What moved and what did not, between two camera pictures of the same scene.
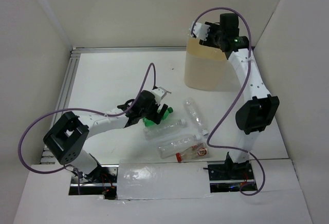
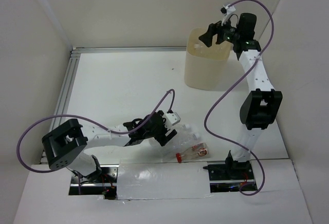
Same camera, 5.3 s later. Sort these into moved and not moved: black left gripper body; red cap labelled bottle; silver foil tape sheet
Moved: black left gripper body
Not moved: silver foil tape sheet; red cap labelled bottle
